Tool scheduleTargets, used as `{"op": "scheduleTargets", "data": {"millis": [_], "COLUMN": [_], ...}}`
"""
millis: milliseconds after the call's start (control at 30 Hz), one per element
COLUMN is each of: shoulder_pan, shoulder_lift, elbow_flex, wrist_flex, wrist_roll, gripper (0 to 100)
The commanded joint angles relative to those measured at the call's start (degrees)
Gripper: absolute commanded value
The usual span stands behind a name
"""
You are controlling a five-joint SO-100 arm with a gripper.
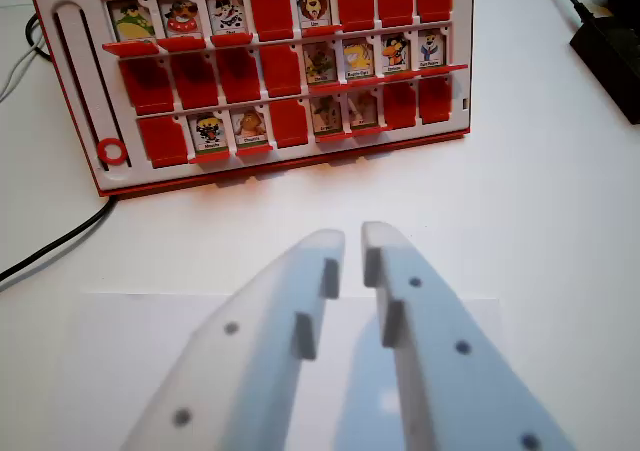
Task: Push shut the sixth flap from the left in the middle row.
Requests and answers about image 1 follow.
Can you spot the red and white game board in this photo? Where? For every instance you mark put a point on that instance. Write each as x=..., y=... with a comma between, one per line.
x=280, y=71

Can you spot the black power box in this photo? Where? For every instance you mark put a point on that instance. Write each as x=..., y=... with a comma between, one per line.
x=615, y=56

